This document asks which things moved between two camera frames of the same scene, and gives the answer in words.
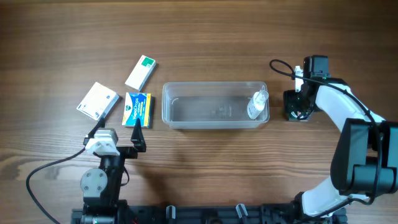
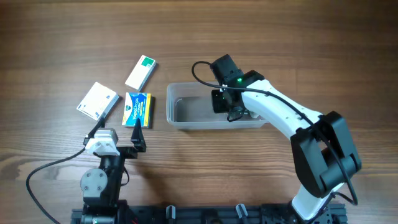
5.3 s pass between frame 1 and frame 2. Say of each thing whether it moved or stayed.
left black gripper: stayed
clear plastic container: stayed
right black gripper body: moved
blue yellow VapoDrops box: stayed
